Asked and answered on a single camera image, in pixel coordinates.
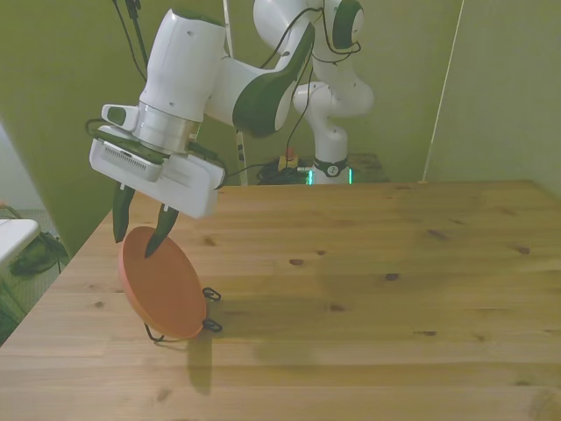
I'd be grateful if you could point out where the black camera stand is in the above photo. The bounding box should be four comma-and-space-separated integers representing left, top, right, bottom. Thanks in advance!
111, 0, 150, 84

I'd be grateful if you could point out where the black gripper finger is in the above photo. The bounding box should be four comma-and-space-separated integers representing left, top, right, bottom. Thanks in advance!
111, 182, 135, 245
144, 203, 180, 259

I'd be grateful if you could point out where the black wire plate stand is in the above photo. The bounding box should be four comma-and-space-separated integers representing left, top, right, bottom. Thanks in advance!
143, 287, 224, 344

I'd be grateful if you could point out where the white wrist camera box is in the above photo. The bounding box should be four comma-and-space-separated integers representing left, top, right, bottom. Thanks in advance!
89, 125, 166, 183

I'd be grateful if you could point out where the red emergency stop button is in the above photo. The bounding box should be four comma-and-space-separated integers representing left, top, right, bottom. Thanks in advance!
278, 148, 302, 172

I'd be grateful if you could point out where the white pole with black marks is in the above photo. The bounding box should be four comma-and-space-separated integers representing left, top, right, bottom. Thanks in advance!
222, 0, 249, 186

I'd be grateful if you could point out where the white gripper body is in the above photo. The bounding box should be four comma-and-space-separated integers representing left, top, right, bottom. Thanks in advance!
118, 153, 226, 219

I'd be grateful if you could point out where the orange round plate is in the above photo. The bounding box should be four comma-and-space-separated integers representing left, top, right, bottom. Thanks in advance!
117, 225, 208, 339

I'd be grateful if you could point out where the patterned floor mat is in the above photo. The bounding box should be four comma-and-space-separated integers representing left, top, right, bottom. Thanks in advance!
345, 152, 391, 183

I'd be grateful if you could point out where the dark green bag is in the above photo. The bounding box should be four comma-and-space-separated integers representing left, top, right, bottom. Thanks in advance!
9, 232, 71, 277

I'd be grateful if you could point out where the black cable pile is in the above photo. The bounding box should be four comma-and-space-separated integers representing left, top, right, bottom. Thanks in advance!
256, 157, 315, 185

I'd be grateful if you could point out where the white plastic table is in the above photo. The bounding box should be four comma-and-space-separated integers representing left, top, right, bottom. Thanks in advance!
0, 218, 39, 267

